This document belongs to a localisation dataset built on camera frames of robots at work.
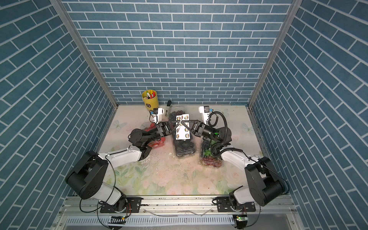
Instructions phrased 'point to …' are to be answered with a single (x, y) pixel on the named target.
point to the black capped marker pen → (169, 103)
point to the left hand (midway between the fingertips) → (183, 127)
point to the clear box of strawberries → (148, 126)
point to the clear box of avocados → (184, 148)
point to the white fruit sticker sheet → (182, 132)
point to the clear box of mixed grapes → (207, 158)
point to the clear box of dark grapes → (174, 110)
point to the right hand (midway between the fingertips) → (184, 127)
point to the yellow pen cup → (150, 98)
